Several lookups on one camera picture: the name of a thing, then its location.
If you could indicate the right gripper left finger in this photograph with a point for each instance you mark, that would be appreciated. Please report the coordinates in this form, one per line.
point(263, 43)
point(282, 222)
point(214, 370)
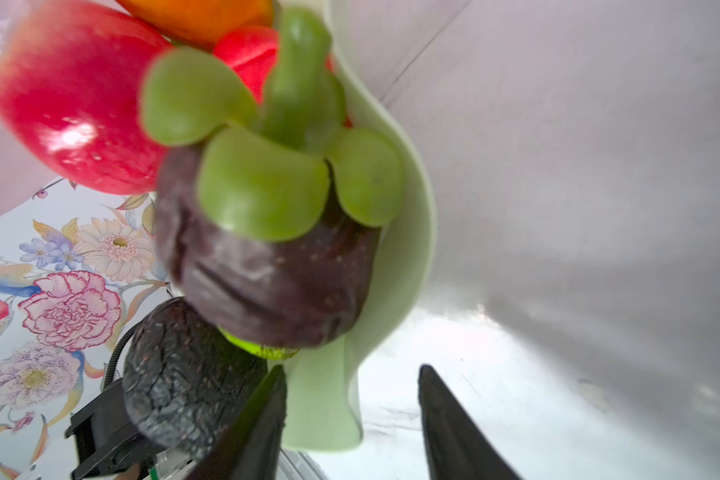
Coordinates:
point(250, 448)

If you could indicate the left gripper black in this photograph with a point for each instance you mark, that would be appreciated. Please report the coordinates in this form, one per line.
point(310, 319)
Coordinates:
point(107, 441)

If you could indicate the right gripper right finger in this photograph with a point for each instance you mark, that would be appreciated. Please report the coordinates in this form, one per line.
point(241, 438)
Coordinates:
point(455, 447)

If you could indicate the light green fruit plate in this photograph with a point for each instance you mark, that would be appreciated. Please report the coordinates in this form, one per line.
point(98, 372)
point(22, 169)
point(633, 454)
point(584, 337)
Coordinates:
point(323, 405)

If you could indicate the purple mangosteen green cap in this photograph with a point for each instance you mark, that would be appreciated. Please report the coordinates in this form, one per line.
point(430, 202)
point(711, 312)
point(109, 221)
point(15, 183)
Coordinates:
point(269, 211)

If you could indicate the pink red apple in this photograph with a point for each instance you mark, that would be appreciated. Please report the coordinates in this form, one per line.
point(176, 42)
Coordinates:
point(29, 110)

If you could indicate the dark avocado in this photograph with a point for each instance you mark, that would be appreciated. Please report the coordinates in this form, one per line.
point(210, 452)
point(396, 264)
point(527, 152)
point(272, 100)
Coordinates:
point(184, 383)

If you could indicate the red strawberry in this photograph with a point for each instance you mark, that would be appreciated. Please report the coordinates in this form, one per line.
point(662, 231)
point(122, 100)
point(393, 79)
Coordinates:
point(250, 51)

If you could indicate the orange mango fruit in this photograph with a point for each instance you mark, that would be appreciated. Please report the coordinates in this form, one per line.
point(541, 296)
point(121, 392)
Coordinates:
point(200, 23)

